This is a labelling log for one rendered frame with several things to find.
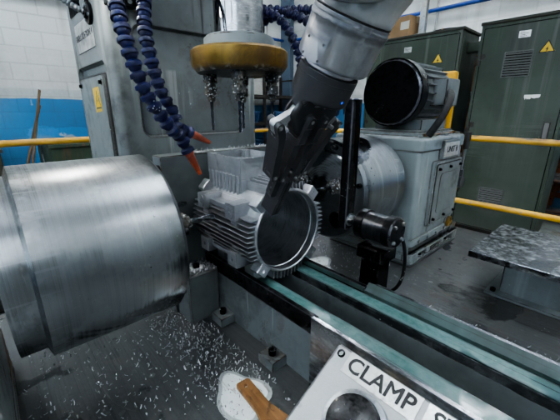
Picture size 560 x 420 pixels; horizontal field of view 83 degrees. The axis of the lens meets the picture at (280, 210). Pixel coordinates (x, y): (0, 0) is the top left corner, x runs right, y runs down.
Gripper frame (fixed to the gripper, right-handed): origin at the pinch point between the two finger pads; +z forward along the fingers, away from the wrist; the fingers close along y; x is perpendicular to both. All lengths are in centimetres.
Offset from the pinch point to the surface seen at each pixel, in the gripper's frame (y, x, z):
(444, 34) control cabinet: -312, -136, -16
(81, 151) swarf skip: -50, -341, 235
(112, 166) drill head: 20.8, -10.6, -0.4
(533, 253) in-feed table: -54, 32, 3
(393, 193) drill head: -38.9, 3.0, 6.3
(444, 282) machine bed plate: -49, 25, 21
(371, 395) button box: 19.4, 27.4, -12.5
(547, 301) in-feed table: -53, 41, 9
